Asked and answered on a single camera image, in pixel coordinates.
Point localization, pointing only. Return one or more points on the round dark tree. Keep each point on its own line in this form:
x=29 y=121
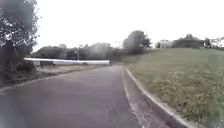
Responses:
x=136 y=41

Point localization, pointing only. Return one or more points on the row of distant trees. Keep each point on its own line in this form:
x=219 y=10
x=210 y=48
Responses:
x=76 y=51

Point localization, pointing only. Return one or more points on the grey paved gutter strip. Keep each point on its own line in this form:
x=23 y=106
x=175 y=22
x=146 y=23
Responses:
x=138 y=103

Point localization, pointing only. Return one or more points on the grey asphalt road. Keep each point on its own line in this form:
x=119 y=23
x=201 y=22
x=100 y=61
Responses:
x=73 y=100

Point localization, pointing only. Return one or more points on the pale building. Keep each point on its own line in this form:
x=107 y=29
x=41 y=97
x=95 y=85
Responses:
x=163 y=43

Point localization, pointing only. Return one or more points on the pale concrete kerb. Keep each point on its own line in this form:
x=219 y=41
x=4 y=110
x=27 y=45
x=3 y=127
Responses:
x=156 y=103

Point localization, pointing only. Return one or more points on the grassy slope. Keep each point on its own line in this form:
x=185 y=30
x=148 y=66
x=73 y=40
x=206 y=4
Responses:
x=186 y=76

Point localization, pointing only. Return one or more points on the large dark tree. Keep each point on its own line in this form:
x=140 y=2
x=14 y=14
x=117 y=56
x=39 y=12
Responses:
x=16 y=30

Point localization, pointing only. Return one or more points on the white guard rail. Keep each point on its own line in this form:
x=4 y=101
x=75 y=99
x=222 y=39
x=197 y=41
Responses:
x=66 y=61

